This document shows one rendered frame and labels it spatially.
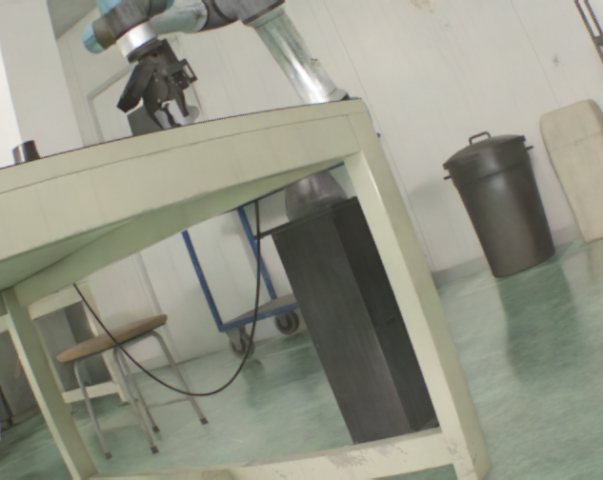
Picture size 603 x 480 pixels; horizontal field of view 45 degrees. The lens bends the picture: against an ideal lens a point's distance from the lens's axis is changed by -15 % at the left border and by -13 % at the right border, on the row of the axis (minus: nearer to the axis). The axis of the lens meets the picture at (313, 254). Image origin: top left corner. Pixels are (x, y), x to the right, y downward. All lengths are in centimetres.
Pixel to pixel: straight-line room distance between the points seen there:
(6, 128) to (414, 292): 73
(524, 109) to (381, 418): 268
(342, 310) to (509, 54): 268
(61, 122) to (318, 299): 105
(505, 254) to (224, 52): 232
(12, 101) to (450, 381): 87
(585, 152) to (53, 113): 314
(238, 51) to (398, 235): 390
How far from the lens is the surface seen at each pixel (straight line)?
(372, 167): 136
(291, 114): 122
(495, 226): 395
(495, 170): 390
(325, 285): 194
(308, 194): 195
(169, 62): 148
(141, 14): 146
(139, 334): 304
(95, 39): 162
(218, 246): 542
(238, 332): 470
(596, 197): 394
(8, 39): 109
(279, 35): 186
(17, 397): 584
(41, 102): 108
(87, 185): 87
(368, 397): 198
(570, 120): 391
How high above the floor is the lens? 58
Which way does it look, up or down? 2 degrees down
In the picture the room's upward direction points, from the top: 21 degrees counter-clockwise
